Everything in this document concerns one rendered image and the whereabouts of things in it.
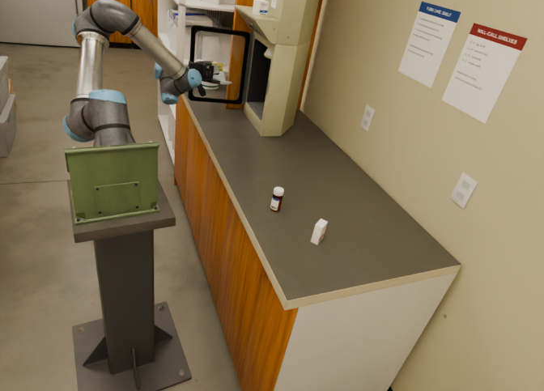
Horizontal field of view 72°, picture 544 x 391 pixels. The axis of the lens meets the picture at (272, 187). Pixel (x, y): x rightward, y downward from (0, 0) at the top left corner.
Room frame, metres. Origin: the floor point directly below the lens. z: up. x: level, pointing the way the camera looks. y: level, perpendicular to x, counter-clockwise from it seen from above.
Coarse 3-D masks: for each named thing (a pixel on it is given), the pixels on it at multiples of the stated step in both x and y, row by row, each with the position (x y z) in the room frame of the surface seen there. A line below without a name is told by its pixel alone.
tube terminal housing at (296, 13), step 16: (288, 0) 1.82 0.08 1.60; (304, 0) 1.86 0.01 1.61; (272, 16) 1.89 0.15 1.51; (288, 16) 1.83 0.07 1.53; (304, 16) 1.88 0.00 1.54; (256, 32) 2.05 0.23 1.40; (288, 32) 1.83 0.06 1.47; (304, 32) 1.93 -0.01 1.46; (272, 48) 1.84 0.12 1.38; (288, 48) 1.84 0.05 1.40; (304, 48) 1.98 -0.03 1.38; (272, 64) 1.82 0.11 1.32; (288, 64) 1.85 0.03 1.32; (304, 64) 2.03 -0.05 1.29; (272, 80) 1.82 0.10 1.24; (288, 80) 1.85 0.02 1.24; (272, 96) 1.82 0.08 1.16; (288, 96) 1.87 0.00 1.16; (272, 112) 1.83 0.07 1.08; (288, 112) 1.92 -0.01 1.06; (256, 128) 1.89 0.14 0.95; (272, 128) 1.84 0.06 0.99; (288, 128) 1.98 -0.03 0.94
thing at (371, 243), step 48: (240, 144) 1.67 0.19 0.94; (288, 144) 1.78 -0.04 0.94; (240, 192) 1.26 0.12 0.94; (288, 192) 1.33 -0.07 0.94; (336, 192) 1.40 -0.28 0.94; (384, 192) 1.48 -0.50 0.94; (288, 240) 1.02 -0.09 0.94; (336, 240) 1.07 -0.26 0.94; (384, 240) 1.12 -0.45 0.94; (432, 240) 1.18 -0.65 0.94; (288, 288) 0.80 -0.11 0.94; (336, 288) 0.84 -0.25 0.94; (384, 288) 0.92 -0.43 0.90
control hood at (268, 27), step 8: (240, 8) 1.96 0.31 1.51; (248, 8) 2.00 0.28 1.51; (248, 16) 1.86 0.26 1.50; (256, 16) 1.81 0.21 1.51; (264, 16) 1.85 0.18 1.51; (256, 24) 1.81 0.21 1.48; (264, 24) 1.78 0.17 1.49; (272, 24) 1.79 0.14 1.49; (264, 32) 1.78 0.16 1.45; (272, 32) 1.80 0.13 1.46; (272, 40) 1.80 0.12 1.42
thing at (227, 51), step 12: (204, 36) 2.00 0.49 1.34; (216, 36) 2.02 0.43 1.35; (228, 36) 2.04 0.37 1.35; (240, 36) 2.06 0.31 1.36; (204, 48) 2.01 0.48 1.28; (216, 48) 2.02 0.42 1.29; (228, 48) 2.04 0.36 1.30; (240, 48) 2.06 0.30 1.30; (204, 60) 2.01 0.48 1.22; (216, 60) 2.03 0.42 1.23; (228, 60) 2.05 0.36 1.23; (240, 60) 2.07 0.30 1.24; (228, 72) 2.05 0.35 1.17; (240, 72) 2.07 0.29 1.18; (204, 84) 2.01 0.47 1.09; (216, 84) 2.03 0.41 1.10; (228, 84) 2.05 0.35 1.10; (204, 96) 2.01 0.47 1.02; (216, 96) 2.03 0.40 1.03; (228, 96) 2.05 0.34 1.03
